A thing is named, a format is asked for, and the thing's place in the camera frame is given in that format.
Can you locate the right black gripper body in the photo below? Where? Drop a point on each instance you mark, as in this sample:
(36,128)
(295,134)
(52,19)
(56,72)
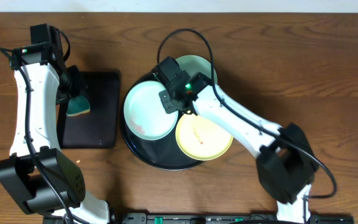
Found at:
(166,99)

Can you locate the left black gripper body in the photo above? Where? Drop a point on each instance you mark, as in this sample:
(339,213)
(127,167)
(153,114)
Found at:
(74,94)

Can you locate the light green plate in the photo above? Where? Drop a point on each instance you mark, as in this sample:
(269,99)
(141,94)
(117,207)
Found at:
(193,64)
(144,113)

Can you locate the green yellow sponge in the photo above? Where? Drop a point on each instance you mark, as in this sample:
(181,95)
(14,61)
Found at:
(77,106)

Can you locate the yellow plate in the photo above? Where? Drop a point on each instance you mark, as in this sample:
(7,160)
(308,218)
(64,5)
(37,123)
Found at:
(200,138)

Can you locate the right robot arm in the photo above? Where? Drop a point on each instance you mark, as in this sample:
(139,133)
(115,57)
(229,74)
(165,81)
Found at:
(285,163)

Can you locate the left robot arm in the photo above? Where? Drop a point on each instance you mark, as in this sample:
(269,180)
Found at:
(37,174)

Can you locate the rectangular black tray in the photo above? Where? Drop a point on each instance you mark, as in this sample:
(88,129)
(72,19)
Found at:
(98,127)

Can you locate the round black tray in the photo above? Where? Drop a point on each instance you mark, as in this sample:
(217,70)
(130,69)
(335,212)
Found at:
(163,153)

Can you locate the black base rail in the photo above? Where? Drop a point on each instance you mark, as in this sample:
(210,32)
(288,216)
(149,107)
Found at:
(143,218)

